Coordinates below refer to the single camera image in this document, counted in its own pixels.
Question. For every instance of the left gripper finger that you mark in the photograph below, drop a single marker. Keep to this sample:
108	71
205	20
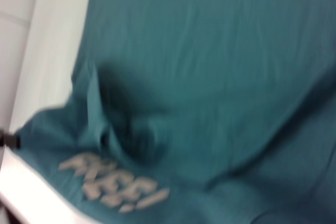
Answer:
9	139

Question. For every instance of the teal blue t-shirt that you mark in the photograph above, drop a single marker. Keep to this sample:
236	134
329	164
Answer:
197	77

